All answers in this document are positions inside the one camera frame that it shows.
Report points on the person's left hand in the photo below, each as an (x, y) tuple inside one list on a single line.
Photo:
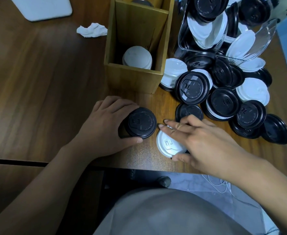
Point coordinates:
[(101, 129)]

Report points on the person's right hand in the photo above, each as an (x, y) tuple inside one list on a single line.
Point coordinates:
[(207, 149)]

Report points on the white domed cup lid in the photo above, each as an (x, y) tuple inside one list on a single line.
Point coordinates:
[(168, 145)]

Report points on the pile of black and white cup lids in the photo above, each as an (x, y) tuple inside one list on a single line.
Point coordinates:
[(224, 102)]

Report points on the wooden three-compartment organizer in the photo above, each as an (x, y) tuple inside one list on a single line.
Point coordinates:
[(131, 80)]

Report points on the person's right forearm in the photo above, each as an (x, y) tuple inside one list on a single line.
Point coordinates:
[(268, 193)]

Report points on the person's left forearm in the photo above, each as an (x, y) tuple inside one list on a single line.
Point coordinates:
[(40, 188)]

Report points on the white foam box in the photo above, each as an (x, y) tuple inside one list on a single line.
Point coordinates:
[(43, 8)]

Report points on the dark shoe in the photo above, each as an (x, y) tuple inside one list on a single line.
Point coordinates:
[(164, 181)]

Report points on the grey shirt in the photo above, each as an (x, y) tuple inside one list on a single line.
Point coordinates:
[(170, 215)]

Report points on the crumpled white tissue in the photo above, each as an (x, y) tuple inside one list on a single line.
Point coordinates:
[(92, 30)]

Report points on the clear plastic container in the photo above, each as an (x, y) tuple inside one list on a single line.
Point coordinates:
[(265, 34)]

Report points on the cream tote bag black print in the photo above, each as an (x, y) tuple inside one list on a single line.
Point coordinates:
[(285, 7)]

